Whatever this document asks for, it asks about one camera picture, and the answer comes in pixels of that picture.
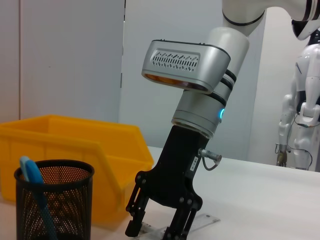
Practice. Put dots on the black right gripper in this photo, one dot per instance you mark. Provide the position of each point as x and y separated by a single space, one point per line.
175 170

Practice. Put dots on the clear plastic ruler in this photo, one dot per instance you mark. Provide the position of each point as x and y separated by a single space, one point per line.
205 218

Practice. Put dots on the blue scissors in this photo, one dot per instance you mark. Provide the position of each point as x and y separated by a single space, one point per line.
31 170

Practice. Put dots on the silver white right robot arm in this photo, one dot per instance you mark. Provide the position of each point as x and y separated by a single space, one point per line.
197 110

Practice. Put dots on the black mesh pen holder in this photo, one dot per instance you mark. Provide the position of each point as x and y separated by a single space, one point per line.
70 200

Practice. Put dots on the yellow plastic bin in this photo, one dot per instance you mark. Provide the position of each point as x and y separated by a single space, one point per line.
62 140

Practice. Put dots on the white humanoid robot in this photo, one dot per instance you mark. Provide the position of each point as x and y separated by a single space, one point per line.
310 75

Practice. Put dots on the right wrist camera housing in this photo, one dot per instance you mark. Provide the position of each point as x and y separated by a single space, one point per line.
180 72

